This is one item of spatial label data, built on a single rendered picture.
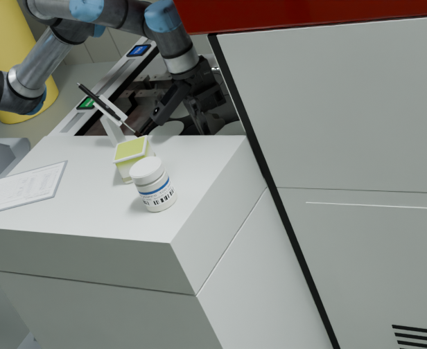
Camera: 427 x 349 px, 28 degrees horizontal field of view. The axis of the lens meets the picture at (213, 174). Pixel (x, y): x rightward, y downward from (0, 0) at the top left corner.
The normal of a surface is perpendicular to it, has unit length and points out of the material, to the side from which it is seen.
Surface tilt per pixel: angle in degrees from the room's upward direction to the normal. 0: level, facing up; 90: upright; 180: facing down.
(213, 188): 90
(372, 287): 90
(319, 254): 90
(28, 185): 0
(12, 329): 0
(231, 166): 90
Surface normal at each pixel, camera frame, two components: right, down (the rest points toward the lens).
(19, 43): 0.81, 0.10
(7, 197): -0.34, -0.78
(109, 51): -0.44, 0.63
